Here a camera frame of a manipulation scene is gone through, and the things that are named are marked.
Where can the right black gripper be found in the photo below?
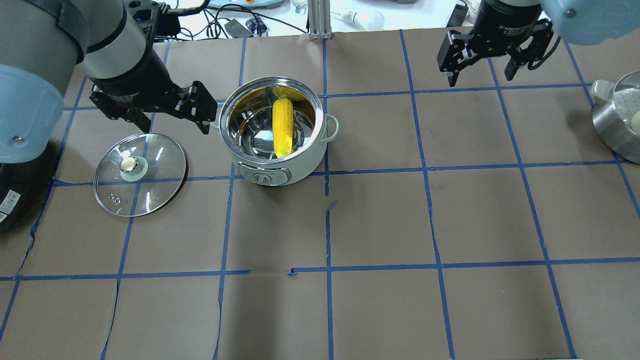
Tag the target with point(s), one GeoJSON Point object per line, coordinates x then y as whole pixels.
{"type": "Point", "coordinates": [501, 26]}

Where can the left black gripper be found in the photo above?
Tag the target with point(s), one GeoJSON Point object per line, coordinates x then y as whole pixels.
{"type": "Point", "coordinates": [131, 76]}

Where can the glass pot lid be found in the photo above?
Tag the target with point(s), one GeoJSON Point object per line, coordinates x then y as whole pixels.
{"type": "Point", "coordinates": [140, 175]}

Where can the yellow corn cob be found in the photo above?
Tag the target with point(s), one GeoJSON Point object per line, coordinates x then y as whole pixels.
{"type": "Point", "coordinates": [283, 119]}

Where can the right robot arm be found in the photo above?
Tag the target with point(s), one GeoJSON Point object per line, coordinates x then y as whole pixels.
{"type": "Point", "coordinates": [584, 22]}

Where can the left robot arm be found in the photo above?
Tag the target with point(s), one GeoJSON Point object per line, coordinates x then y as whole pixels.
{"type": "Point", "coordinates": [111, 42]}

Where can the pale green electric pot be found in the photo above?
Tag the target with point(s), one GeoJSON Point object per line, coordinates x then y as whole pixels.
{"type": "Point", "coordinates": [245, 128]}

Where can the steel pot at right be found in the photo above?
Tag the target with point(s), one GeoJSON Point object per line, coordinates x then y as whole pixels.
{"type": "Point", "coordinates": [615, 115]}

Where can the black power adapter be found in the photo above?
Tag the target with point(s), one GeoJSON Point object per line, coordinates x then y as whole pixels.
{"type": "Point", "coordinates": [236, 30]}

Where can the white light bulb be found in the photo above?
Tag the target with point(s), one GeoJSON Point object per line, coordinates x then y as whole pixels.
{"type": "Point", "coordinates": [367, 20]}

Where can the black rice cooker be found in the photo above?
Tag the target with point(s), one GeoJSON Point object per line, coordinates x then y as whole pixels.
{"type": "Point", "coordinates": [21, 185]}

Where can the aluminium frame post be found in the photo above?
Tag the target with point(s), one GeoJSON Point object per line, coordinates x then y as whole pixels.
{"type": "Point", "coordinates": [318, 20]}

